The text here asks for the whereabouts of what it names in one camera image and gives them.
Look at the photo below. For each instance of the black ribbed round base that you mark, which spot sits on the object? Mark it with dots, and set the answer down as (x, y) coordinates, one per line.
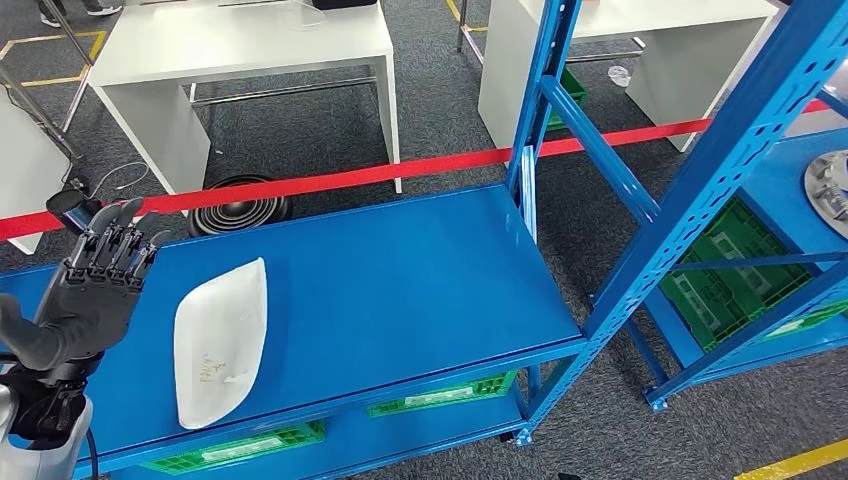
(238, 208)

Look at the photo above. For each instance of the person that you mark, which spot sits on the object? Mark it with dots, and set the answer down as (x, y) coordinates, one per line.
(102, 10)

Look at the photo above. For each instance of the red barrier belt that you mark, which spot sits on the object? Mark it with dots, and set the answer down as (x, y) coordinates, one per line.
(331, 179)

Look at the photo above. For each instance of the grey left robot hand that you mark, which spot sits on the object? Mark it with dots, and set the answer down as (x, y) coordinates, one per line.
(86, 311)

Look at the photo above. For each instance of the white plastic shell part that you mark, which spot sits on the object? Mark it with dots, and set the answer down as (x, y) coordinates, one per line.
(222, 344)

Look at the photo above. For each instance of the blue metal shelf rack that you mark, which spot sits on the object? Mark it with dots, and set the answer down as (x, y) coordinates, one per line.
(397, 278)
(782, 192)

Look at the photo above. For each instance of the crumpled clear plastic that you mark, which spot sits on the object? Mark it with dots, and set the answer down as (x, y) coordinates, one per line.
(619, 76)

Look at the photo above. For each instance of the chrome pole frame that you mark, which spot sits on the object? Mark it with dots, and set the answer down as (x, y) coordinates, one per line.
(33, 109)

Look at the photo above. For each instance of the black barrier post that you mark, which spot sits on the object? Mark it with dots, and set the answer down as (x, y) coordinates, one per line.
(66, 206)

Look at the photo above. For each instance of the silver cast metal part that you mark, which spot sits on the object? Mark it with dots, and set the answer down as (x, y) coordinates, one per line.
(828, 192)

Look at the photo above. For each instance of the green plastic crate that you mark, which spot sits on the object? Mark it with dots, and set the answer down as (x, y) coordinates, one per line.
(444, 394)
(238, 449)
(563, 112)
(722, 285)

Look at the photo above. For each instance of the black monitor base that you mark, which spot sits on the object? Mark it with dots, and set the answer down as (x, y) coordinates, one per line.
(344, 4)

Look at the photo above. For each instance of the white board panel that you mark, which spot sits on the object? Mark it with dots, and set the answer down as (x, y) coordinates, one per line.
(26, 175)

